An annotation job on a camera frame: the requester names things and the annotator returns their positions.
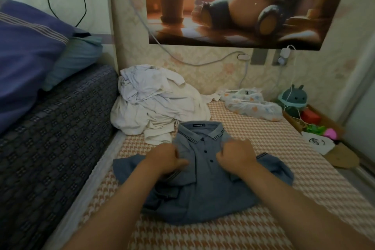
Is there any person's left hand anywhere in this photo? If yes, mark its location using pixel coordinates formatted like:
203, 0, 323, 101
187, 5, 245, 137
144, 143, 190, 176

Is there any person's right hand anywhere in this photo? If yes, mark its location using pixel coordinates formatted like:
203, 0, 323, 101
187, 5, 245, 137
216, 139, 259, 178

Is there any blue-grey polo shirt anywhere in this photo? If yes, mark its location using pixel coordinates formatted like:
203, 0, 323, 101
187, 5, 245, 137
113, 121, 295, 226

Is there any person's left forearm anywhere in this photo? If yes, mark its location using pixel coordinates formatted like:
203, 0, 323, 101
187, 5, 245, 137
60, 157, 164, 250

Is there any person's right forearm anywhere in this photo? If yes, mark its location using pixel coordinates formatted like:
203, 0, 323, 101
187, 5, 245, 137
239, 165, 375, 250

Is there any orange houndstooth bed sheet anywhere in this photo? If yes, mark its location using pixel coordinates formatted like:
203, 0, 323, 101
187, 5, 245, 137
77, 99, 375, 250

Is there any white patterned fabric bundle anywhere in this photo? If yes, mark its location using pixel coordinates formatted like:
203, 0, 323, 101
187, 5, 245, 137
218, 88, 283, 121

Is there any pile of white clothes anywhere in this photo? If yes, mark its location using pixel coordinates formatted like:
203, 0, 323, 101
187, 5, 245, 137
110, 65, 212, 145

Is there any green round plush toy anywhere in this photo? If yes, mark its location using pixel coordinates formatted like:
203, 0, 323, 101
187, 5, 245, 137
277, 84, 308, 118

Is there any red box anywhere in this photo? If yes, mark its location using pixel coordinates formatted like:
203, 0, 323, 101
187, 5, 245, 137
301, 108, 321, 124

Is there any green plastic toy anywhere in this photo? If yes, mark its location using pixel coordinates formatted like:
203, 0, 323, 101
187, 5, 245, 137
305, 123, 326, 135

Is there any white printed paper bag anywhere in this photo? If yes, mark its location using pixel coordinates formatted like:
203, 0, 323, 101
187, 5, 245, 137
301, 131, 335, 155

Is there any brown cardboard box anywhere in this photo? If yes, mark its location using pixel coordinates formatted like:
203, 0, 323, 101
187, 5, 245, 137
282, 103, 360, 169

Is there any dark patterned sofa cover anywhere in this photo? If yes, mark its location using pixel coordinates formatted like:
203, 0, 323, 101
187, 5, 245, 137
0, 64, 120, 250

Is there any teal pillow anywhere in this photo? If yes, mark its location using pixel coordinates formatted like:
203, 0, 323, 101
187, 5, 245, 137
42, 35, 104, 92

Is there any purple striped pillow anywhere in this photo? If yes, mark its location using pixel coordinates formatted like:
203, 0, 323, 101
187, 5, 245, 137
0, 0, 77, 134

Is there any white charging cable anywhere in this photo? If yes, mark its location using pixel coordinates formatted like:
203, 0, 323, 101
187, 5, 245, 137
275, 44, 302, 118

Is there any grey wall socket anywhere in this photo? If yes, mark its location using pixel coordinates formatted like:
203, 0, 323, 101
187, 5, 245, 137
251, 48, 269, 65
272, 50, 289, 66

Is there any cartoon bear wall poster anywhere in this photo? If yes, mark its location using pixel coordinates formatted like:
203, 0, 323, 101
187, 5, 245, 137
143, 0, 356, 51

